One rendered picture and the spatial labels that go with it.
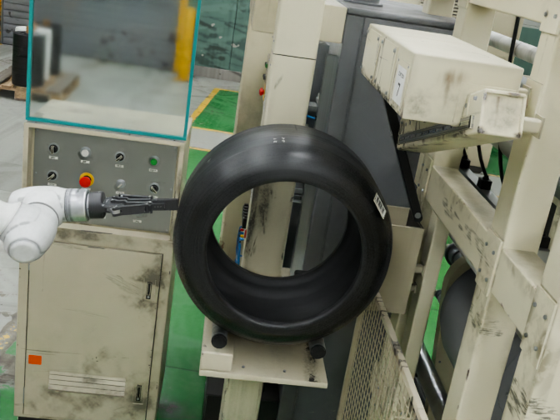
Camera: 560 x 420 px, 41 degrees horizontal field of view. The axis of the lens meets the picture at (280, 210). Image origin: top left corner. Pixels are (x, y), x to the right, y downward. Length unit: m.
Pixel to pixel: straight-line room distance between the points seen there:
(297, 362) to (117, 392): 1.01
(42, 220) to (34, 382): 1.24
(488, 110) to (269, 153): 0.59
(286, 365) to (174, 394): 1.32
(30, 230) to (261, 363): 0.77
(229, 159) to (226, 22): 9.22
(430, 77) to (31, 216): 1.02
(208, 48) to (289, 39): 8.98
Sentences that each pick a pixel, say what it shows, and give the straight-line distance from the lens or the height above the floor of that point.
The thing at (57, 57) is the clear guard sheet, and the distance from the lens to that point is 2.66.
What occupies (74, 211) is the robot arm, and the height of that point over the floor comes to 1.21.
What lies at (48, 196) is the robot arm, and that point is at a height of 1.25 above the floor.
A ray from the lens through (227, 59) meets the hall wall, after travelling 11.17.
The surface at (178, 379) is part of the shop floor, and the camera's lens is 3.61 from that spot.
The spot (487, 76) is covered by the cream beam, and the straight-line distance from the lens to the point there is 1.70.
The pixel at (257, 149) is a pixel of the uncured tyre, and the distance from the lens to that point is 1.92.
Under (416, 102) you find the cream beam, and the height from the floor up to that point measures 1.68.
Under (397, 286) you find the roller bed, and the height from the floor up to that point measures 1.00.
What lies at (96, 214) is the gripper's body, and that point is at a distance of 2.07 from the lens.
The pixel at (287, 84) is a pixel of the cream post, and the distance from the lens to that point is 2.25.
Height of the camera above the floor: 1.95
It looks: 19 degrees down
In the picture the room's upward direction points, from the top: 9 degrees clockwise
